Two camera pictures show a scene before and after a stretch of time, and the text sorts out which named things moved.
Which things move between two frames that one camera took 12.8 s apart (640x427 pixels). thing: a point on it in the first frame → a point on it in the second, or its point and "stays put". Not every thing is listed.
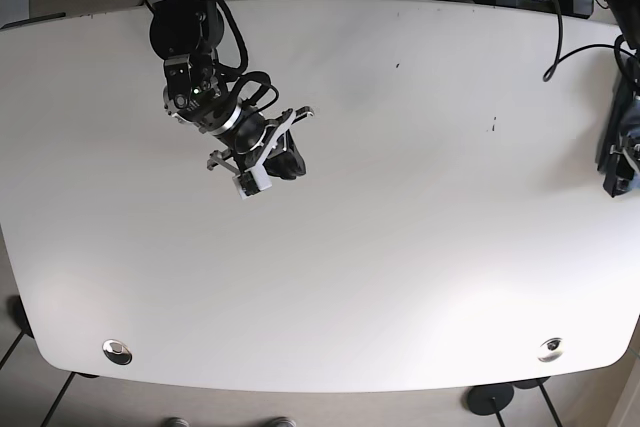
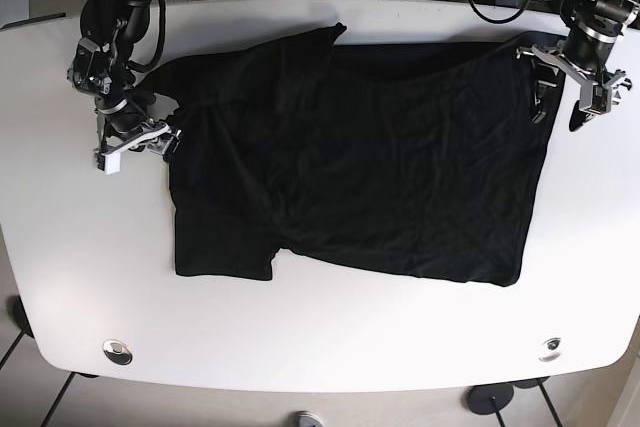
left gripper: [254, 141] → [148, 131]
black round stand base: [490, 398] stays put
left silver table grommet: [117, 352] stays put
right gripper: [632, 152] → [605, 81]
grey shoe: [176, 422] → [307, 419]
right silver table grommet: [550, 349] stays put
